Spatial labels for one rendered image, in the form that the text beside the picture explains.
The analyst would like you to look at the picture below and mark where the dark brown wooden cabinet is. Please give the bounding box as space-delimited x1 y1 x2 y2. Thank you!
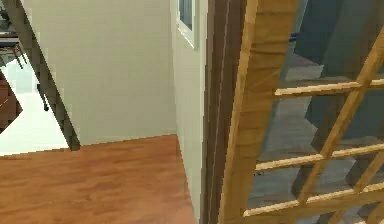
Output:
0 70 24 135

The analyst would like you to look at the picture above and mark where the dark table with legs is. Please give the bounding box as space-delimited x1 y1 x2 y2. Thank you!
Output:
0 6 28 70

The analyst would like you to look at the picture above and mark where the wooden glazed lattice door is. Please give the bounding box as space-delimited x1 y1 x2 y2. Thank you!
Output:
218 0 384 224

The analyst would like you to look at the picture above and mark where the black door handle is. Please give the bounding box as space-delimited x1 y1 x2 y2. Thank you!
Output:
36 83 50 112

